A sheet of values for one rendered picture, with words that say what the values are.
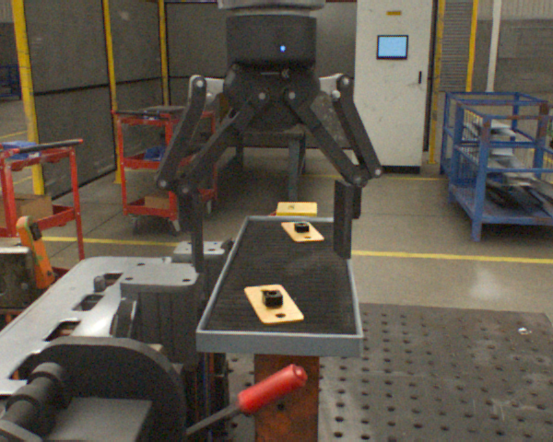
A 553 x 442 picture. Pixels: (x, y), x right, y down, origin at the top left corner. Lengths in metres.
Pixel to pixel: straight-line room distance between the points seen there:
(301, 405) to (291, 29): 0.41
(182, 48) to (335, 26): 1.97
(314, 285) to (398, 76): 6.51
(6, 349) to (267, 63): 0.58
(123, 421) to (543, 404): 1.07
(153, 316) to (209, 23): 7.45
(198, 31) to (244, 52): 7.69
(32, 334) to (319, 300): 0.49
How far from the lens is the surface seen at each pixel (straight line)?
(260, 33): 0.49
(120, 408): 0.44
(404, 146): 7.17
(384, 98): 7.10
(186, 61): 8.22
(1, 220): 3.20
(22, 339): 0.93
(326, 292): 0.60
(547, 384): 1.46
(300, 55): 0.50
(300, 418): 0.71
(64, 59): 5.82
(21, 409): 0.41
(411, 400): 1.32
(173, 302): 0.78
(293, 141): 5.35
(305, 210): 0.90
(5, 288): 1.18
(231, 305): 0.57
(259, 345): 0.51
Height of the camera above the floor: 1.39
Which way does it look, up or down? 16 degrees down
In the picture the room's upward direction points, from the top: straight up
